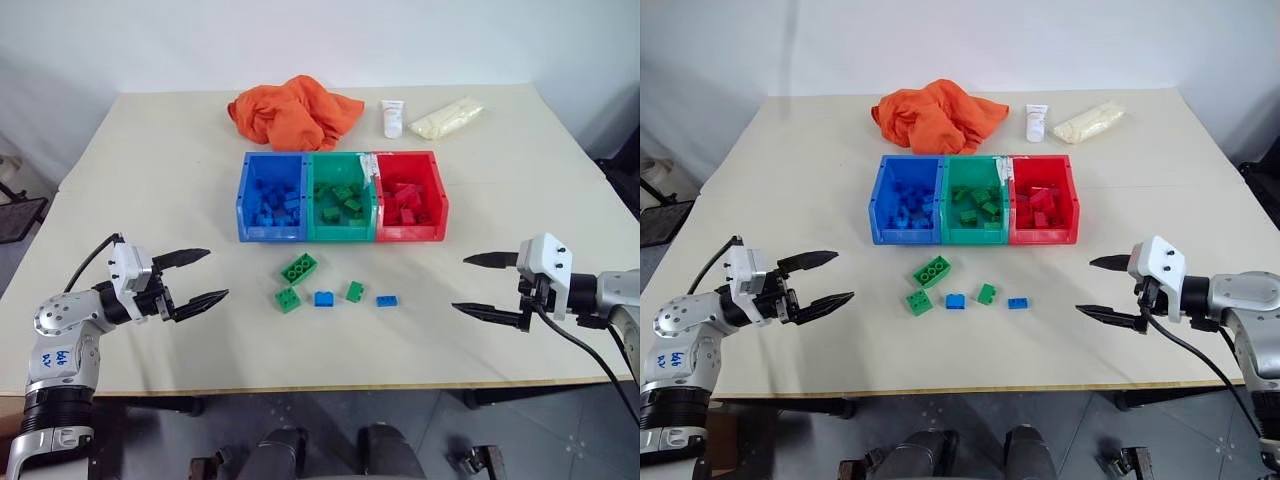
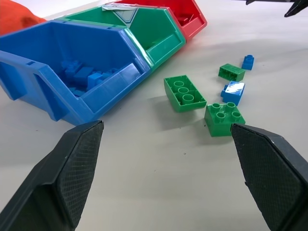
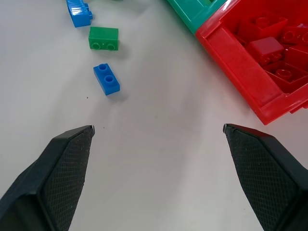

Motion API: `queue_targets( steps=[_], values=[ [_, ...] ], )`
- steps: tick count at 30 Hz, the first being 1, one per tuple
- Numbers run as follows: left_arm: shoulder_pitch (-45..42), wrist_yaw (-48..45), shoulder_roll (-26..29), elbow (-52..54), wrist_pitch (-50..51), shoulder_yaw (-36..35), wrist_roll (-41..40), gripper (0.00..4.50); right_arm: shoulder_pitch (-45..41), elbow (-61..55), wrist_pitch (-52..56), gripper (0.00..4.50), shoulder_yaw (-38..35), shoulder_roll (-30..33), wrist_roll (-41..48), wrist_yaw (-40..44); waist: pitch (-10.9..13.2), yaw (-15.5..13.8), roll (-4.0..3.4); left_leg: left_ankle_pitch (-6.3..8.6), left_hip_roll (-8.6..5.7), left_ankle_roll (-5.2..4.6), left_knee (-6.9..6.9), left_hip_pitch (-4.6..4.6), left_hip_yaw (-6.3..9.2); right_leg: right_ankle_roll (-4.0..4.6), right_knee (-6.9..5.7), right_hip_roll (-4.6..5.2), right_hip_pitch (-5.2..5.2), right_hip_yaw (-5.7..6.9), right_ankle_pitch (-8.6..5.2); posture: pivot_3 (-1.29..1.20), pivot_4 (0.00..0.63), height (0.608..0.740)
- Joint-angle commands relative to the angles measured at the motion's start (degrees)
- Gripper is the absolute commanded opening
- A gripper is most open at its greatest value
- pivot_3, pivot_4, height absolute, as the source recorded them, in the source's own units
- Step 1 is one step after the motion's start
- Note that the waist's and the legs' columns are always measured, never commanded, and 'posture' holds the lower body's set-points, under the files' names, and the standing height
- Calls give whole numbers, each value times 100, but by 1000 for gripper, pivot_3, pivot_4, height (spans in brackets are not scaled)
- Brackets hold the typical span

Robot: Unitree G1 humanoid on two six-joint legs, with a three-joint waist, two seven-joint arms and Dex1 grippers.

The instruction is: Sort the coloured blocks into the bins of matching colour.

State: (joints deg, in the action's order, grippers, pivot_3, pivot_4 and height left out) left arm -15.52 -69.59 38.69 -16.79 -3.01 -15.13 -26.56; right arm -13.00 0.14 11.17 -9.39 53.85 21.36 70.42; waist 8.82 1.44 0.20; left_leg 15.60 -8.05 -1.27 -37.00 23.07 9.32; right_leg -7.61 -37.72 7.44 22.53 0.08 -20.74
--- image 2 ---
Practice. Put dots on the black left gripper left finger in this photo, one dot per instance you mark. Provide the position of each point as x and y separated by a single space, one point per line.
60 173

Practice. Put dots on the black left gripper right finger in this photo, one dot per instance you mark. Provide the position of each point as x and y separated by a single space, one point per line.
269 168

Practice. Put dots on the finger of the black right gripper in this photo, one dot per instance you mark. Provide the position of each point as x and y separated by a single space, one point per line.
250 2
297 8

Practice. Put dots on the small blue single-stud brick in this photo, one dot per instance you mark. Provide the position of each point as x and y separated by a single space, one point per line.
247 63

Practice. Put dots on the red plastic storage bin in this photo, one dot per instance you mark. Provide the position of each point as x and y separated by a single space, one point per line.
192 26

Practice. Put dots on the green four-stud square brick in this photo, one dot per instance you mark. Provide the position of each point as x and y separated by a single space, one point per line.
220 125

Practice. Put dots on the red brick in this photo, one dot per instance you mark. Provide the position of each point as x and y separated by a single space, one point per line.
185 19

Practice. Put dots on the green rectangular brick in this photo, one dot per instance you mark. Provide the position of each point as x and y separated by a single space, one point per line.
232 72

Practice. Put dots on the blue brick with glossy side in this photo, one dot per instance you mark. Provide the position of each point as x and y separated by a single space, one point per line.
232 92

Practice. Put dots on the light blue brick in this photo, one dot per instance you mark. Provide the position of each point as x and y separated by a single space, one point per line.
95 80

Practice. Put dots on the green plastic storage bin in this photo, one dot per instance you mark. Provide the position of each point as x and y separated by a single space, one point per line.
154 26

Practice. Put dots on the dark blue flat brick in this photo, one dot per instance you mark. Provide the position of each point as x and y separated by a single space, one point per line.
83 75

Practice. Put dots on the dark blue studded brick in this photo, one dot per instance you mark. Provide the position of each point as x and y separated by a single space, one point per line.
70 67

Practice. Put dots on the green curved long brick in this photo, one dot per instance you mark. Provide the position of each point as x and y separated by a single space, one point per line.
185 96

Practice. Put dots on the pale triangular label sticker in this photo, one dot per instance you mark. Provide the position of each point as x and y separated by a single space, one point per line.
125 15

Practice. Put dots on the blue plastic storage bin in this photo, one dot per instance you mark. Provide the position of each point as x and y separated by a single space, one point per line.
48 45

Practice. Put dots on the orange cloth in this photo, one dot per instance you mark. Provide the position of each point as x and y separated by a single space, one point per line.
14 16

